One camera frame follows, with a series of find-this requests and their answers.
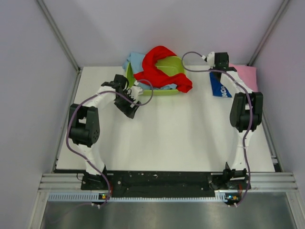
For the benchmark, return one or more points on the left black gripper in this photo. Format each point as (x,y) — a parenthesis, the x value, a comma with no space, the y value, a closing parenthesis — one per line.
(128,111)

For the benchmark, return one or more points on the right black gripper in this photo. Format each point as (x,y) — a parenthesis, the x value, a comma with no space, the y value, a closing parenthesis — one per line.
(212,68)

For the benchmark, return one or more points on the pink t shirt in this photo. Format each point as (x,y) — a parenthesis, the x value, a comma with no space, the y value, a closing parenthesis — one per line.
(248,75)

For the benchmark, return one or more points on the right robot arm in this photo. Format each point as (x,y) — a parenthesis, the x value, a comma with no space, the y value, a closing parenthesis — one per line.
(246,111)

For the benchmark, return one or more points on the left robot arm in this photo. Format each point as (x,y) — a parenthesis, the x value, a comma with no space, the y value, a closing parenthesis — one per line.
(84,127)

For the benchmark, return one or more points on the folded blue printed t shirt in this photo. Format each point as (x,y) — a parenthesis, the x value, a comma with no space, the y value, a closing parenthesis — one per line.
(218,89)

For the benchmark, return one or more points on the red t shirt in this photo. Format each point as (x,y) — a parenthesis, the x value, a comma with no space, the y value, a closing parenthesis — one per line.
(151,76)

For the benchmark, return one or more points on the green plastic basin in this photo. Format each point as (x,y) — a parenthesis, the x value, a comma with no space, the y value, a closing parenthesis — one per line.
(170,66)

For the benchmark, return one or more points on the light blue t shirt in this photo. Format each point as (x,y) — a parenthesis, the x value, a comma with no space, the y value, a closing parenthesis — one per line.
(136,60)

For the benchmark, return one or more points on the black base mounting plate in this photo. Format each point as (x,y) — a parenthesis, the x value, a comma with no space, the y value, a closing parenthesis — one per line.
(164,184)

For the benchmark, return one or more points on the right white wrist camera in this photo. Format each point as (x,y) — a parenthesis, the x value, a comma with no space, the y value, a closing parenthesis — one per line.
(209,59)

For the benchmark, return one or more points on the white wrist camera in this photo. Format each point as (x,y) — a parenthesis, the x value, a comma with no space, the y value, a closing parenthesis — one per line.
(209,59)
(136,90)

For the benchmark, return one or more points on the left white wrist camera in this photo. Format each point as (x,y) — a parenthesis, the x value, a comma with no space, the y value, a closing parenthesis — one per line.
(136,90)

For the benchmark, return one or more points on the right aluminium corner post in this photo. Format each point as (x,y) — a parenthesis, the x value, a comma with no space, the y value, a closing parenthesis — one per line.
(269,31)

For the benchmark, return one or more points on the aluminium corner post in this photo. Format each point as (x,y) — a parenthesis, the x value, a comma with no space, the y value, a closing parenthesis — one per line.
(58,34)
(269,31)

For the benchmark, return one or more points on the left aluminium corner post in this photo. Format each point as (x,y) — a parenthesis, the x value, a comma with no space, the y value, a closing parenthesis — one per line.
(58,34)

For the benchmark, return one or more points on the grey slotted cable duct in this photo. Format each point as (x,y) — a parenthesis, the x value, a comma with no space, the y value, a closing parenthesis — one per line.
(99,197)

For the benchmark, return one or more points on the aluminium frame rail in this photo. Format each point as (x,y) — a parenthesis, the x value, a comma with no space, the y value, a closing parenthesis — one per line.
(260,182)

